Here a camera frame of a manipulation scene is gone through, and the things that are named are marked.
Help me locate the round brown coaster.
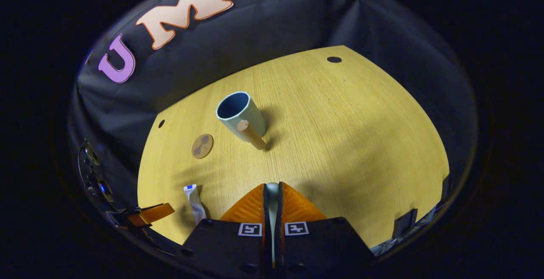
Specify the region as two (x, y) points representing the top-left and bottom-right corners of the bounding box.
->
(191, 134), (214, 159)

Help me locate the wooden desktop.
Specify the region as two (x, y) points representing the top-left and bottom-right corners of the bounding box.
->
(137, 45), (450, 250)

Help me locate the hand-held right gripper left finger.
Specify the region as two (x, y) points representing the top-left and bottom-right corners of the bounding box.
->
(182, 183), (272, 279)

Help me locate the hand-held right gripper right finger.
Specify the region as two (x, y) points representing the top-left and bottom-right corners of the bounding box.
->
(278, 181), (374, 279)

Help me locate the pale green cup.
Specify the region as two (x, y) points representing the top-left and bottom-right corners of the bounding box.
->
(216, 91), (267, 151)

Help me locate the black backdrop cloth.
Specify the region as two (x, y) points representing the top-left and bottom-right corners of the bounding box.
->
(68, 0), (479, 228)

